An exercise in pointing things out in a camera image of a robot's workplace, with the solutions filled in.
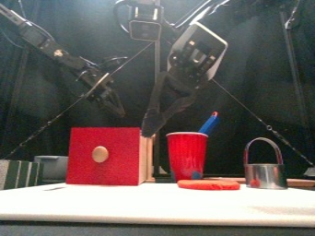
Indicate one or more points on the black camera box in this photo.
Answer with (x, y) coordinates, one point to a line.
(145, 28)

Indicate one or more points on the white cutting board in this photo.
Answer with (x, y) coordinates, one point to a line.
(158, 204)

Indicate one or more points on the dark stand pole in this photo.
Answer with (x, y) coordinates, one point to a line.
(295, 73)

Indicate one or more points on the vertical metal frame pole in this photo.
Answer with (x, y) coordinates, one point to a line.
(157, 159)

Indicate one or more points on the green white striped box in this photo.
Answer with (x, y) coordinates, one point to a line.
(19, 174)

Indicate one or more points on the round wooden drawer knob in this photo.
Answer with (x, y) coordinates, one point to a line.
(101, 154)

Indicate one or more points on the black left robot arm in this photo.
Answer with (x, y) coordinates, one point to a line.
(44, 43)

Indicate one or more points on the red wooden drawer box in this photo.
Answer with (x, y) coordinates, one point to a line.
(106, 156)

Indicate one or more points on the diagonal brace rod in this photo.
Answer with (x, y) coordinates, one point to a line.
(266, 126)
(44, 126)

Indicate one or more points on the red plastic cup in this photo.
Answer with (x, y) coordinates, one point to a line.
(187, 155)

